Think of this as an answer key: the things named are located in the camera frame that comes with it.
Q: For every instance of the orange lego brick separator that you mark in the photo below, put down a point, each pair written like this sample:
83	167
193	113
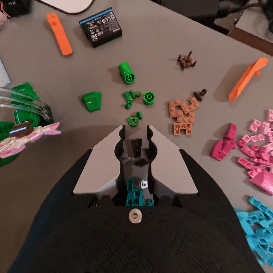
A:
245	79
60	38

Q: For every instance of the black cardboard box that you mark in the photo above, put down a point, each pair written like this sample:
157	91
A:
17	7

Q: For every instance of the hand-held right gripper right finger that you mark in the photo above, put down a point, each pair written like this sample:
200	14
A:
174	170

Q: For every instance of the pile of pink lego pieces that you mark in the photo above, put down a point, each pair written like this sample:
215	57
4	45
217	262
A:
258	149

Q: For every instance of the pile of cyan lego pieces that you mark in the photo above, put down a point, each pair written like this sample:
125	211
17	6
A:
256	219

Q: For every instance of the dark brown spiky lego piece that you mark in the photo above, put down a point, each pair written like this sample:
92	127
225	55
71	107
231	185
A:
186	61

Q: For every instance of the small green lego leaf cluster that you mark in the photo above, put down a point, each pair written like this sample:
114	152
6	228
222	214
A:
129	97

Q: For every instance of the tan lego plate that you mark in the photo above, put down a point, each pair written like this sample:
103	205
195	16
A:
192	104
186	118
181	129
173	108

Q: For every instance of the green and pink lego model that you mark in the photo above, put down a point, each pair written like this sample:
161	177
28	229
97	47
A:
23	111

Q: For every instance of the green lego cylinder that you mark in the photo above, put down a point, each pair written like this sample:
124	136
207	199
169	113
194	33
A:
125	72

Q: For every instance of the black lego wedge plate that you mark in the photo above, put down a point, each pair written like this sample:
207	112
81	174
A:
136	147

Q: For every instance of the black battery blue stripe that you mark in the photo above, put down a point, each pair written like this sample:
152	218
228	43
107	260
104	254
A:
100	27

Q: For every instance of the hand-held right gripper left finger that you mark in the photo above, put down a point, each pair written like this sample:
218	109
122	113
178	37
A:
96	170

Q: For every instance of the green round lego brick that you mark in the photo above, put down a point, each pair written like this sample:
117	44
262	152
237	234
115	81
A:
148	98

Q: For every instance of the green lego slope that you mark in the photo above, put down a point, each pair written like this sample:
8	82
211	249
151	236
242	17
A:
91	102

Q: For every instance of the small grey lego piece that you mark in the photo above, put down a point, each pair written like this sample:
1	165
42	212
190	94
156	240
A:
124	159

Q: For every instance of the pile of teal lego pieces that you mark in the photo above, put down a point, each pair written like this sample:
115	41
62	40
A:
133	196

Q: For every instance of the dark pin piece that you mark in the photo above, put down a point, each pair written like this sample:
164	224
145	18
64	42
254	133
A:
201	93

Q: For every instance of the magenta lego petal piece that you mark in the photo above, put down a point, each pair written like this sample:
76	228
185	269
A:
221	149

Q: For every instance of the green round lego plate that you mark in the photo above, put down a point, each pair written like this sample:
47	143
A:
133	121

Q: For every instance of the light grey lego cube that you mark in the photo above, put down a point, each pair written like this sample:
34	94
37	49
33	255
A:
144	184

